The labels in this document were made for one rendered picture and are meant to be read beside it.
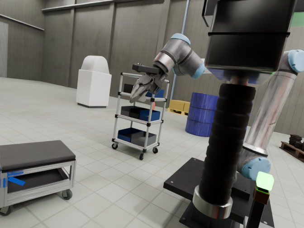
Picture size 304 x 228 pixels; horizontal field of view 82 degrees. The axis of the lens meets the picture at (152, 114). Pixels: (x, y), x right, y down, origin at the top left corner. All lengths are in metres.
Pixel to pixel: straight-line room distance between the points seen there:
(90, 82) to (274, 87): 4.74
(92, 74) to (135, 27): 5.33
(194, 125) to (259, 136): 2.86
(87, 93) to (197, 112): 3.16
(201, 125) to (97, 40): 9.10
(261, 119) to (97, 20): 11.48
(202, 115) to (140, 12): 7.38
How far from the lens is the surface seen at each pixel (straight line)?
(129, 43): 10.01
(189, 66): 0.84
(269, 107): 1.14
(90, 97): 5.33
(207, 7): 0.19
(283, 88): 1.16
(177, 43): 0.82
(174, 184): 1.20
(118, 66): 10.19
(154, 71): 0.77
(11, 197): 1.36
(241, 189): 1.30
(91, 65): 5.46
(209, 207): 0.23
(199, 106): 3.86
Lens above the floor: 0.88
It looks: 9 degrees down
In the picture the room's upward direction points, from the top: 9 degrees clockwise
